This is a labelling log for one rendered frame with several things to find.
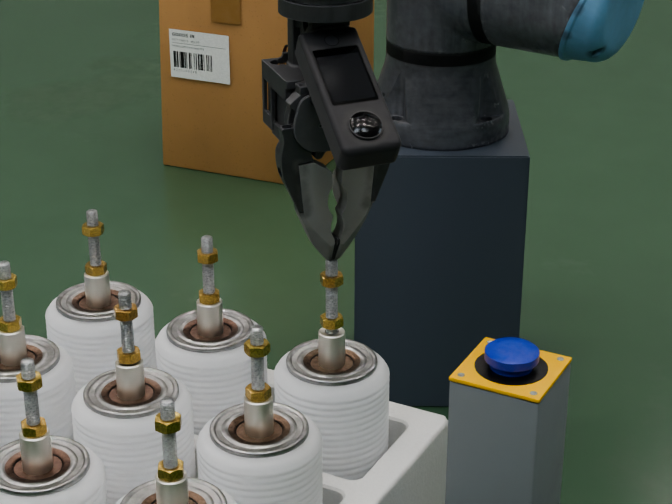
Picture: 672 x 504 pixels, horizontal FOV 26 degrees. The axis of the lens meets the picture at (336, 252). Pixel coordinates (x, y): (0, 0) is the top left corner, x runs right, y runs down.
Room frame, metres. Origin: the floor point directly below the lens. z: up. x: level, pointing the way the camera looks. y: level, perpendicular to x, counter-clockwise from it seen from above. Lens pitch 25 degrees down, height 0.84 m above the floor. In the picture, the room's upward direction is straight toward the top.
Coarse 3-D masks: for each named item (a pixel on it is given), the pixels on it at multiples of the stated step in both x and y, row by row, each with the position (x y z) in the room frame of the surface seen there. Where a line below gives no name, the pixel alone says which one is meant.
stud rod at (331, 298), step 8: (328, 264) 1.05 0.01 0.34; (336, 264) 1.05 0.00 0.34; (328, 272) 1.05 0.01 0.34; (336, 272) 1.05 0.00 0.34; (328, 288) 1.05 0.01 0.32; (336, 288) 1.05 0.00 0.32; (328, 296) 1.05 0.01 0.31; (336, 296) 1.05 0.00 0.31; (328, 304) 1.05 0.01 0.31; (336, 304) 1.05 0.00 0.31; (328, 312) 1.05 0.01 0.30; (336, 312) 1.05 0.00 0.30
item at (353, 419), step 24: (288, 384) 1.02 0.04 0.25; (312, 384) 1.02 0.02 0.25; (360, 384) 1.02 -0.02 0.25; (384, 384) 1.03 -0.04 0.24; (312, 408) 1.01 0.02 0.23; (336, 408) 1.00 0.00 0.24; (360, 408) 1.01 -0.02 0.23; (384, 408) 1.03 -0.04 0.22; (336, 432) 1.00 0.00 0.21; (360, 432) 1.01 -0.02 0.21; (384, 432) 1.03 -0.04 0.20; (336, 456) 1.00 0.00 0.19; (360, 456) 1.01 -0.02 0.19
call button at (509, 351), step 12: (492, 348) 0.93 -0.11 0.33; (504, 348) 0.93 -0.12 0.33; (516, 348) 0.93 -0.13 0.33; (528, 348) 0.93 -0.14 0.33; (492, 360) 0.92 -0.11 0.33; (504, 360) 0.92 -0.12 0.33; (516, 360) 0.91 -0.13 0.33; (528, 360) 0.92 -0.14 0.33; (504, 372) 0.92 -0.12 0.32; (516, 372) 0.92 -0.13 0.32; (528, 372) 0.92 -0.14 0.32
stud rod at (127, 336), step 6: (120, 294) 1.00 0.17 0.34; (126, 294) 1.00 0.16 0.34; (120, 300) 1.00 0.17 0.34; (126, 300) 1.00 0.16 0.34; (120, 306) 1.00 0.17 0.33; (126, 306) 1.00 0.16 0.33; (120, 324) 1.00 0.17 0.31; (126, 324) 1.00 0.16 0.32; (132, 324) 1.00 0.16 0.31; (126, 330) 1.00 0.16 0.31; (132, 330) 1.00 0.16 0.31; (126, 336) 1.00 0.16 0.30; (132, 336) 1.00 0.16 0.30; (126, 342) 1.00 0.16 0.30; (132, 342) 1.00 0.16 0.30; (126, 348) 1.00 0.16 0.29; (132, 348) 1.00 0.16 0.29
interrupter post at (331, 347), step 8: (320, 336) 1.04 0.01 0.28; (328, 336) 1.04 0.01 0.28; (336, 336) 1.04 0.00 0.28; (344, 336) 1.05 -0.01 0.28; (320, 344) 1.04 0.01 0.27; (328, 344) 1.04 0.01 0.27; (336, 344) 1.04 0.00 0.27; (344, 344) 1.05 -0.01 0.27; (320, 352) 1.04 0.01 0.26; (328, 352) 1.04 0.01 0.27; (336, 352) 1.04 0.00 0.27; (344, 352) 1.05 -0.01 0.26; (320, 360) 1.04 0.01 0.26; (328, 360) 1.04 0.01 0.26; (336, 360) 1.04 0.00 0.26; (344, 360) 1.05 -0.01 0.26; (328, 368) 1.04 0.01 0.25; (336, 368) 1.04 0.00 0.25
